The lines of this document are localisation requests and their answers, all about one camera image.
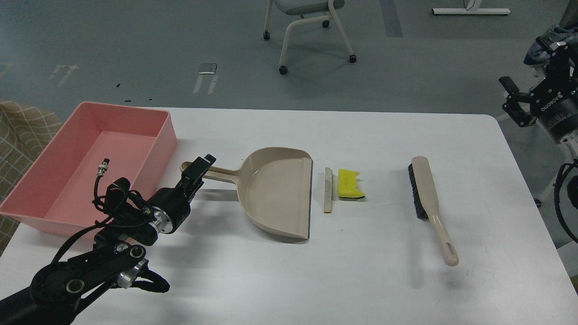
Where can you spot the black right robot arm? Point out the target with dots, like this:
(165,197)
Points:
(566,168)

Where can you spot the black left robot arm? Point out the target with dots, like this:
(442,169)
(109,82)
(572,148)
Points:
(109,254)

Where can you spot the yellow sponge piece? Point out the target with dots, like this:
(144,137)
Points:
(348,184)

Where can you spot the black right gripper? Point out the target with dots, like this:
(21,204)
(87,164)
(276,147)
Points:
(554,99)

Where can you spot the beige plastic dustpan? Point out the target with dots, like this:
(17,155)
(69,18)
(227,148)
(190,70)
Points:
(274,188)

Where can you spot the beige hand brush black bristles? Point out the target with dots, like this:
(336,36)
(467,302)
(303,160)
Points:
(426,204)

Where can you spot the pink plastic bin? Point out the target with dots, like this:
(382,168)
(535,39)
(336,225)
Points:
(56,194)

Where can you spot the beige foam strip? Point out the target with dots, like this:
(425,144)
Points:
(328,190)

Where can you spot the white table base bar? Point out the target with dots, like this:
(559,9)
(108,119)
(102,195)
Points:
(473,8)

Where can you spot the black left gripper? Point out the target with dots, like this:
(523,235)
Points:
(172,205)

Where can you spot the tan checkered cloth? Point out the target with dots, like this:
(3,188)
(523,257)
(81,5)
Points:
(25,131)

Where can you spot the white grey rolling chair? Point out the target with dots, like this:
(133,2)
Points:
(324,12)

